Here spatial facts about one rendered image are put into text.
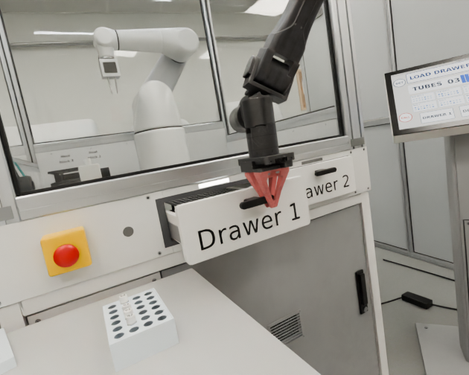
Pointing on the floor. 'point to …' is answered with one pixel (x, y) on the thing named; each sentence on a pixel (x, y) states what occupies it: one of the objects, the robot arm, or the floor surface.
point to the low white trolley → (190, 361)
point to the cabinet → (272, 289)
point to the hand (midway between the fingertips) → (271, 202)
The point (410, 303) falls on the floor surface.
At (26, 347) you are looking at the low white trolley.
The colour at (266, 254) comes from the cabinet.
